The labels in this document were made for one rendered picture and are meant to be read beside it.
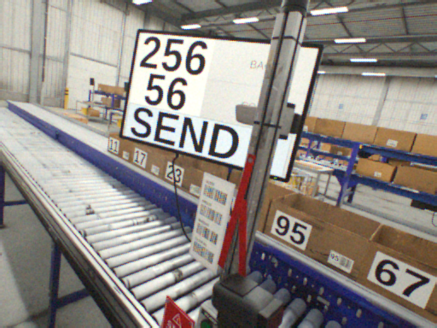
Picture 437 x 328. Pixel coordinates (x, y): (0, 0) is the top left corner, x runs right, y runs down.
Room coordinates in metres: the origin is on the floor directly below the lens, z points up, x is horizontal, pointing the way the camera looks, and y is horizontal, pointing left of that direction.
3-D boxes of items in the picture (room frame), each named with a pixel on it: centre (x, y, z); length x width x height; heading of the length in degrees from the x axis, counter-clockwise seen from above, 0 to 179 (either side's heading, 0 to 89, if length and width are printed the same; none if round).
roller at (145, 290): (0.91, 0.04, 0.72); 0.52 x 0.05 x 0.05; 140
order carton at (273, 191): (1.30, -0.20, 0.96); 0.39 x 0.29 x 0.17; 50
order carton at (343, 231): (1.05, -0.51, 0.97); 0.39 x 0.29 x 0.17; 50
